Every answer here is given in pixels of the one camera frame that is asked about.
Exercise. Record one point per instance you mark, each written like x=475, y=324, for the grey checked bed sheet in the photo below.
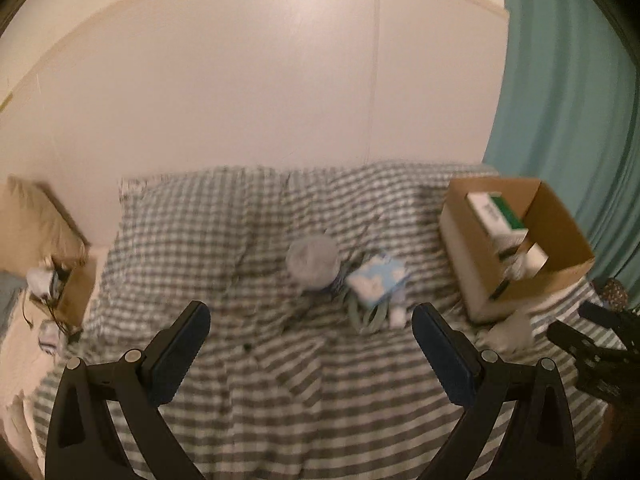
x=240, y=240

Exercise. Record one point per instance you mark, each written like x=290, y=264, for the white and green carton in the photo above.
x=492, y=215

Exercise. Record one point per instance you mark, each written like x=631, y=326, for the dark patterned cloth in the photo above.
x=614, y=292

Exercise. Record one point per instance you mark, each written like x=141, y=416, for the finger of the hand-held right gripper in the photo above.
x=582, y=347
x=607, y=316

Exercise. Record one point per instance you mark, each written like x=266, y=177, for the blue and white packet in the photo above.
x=377, y=277

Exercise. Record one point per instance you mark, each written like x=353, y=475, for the teal curtain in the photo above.
x=570, y=85

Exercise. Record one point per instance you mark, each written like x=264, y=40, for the white crumpled cloth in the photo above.
x=42, y=280

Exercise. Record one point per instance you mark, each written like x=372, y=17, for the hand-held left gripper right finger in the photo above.
x=440, y=347

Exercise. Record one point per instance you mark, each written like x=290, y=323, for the white packet in box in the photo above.
x=525, y=260

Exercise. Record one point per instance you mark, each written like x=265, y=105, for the small cardboard box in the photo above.
x=75, y=287

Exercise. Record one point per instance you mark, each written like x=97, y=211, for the large open cardboard box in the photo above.
x=545, y=240

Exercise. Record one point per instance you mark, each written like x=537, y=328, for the beige pillow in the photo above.
x=35, y=225

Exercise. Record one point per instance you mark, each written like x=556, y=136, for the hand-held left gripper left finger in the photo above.
x=181, y=347

